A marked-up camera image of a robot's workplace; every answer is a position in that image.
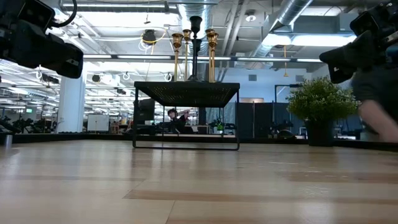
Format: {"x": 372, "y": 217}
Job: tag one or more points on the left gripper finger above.
{"x": 66, "y": 56}

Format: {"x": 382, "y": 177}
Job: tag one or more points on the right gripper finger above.
{"x": 339, "y": 75}
{"x": 354, "y": 53}

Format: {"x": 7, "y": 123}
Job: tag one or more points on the green plant in black pot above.
{"x": 320, "y": 102}

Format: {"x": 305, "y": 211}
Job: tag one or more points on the white pillar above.
{"x": 71, "y": 102}

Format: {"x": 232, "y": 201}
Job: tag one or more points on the person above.
{"x": 177, "y": 123}
{"x": 379, "y": 118}

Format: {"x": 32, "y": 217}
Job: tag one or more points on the white cabinet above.
{"x": 98, "y": 123}

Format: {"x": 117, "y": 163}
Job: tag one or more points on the long ceiling light strip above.
{"x": 143, "y": 56}

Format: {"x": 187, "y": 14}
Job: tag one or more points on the black partition panel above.
{"x": 261, "y": 119}

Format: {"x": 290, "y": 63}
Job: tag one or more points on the silver cylinder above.
{"x": 8, "y": 140}

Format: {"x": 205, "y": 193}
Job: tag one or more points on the white ceiling sensor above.
{"x": 250, "y": 17}

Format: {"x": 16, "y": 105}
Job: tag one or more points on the black perforated metal shelf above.
{"x": 186, "y": 93}

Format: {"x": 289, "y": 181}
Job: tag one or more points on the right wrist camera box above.
{"x": 367, "y": 21}

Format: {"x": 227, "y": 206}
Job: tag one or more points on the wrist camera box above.
{"x": 367, "y": 21}
{"x": 37, "y": 14}

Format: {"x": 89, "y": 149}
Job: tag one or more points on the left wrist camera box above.
{"x": 37, "y": 14}

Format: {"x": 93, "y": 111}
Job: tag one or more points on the wall vent grille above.
{"x": 299, "y": 78}
{"x": 252, "y": 77}

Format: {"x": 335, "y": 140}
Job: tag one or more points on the silver spiral air duct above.
{"x": 186, "y": 12}
{"x": 289, "y": 12}

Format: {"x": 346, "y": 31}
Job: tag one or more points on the black aluminium table frame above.
{"x": 62, "y": 137}

